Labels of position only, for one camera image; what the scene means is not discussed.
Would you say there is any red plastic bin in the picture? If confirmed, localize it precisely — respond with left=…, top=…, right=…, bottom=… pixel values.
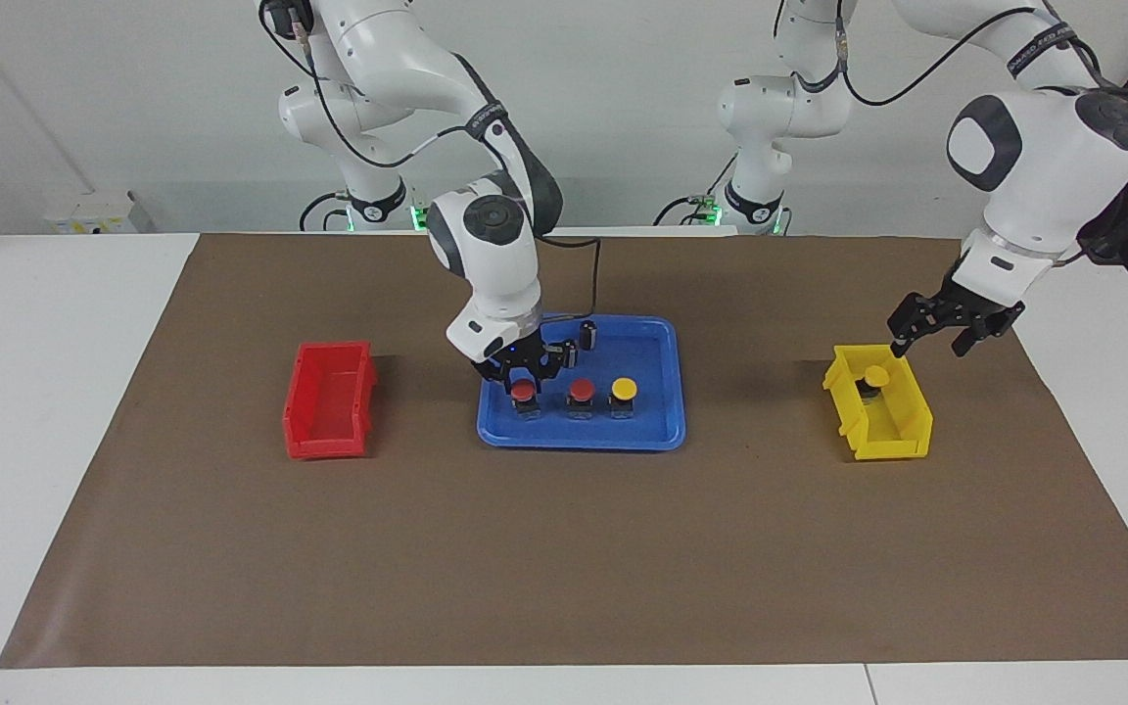
left=282, top=340, right=378, bottom=461

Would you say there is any black base cable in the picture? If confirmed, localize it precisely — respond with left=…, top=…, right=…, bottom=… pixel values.
left=652, top=157, right=736, bottom=228
left=300, top=191, right=350, bottom=233

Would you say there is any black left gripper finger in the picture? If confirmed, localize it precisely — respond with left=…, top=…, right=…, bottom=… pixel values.
left=889, top=292, right=947, bottom=358
left=951, top=315, right=1001, bottom=358

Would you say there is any blue plastic tray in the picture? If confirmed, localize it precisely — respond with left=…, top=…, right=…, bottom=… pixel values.
left=477, top=314, right=687, bottom=451

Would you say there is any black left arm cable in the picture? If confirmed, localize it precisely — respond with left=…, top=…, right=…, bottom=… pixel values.
left=775, top=0, right=1128, bottom=109

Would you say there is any yellow plastic bin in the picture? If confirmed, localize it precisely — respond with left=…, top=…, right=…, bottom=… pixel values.
left=822, top=343, right=934, bottom=462

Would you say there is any brown paper table mat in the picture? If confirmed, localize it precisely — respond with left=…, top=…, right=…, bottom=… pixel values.
left=0, top=232, right=1128, bottom=670

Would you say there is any white power box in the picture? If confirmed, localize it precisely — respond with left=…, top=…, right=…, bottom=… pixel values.
left=43, top=190, right=156, bottom=236

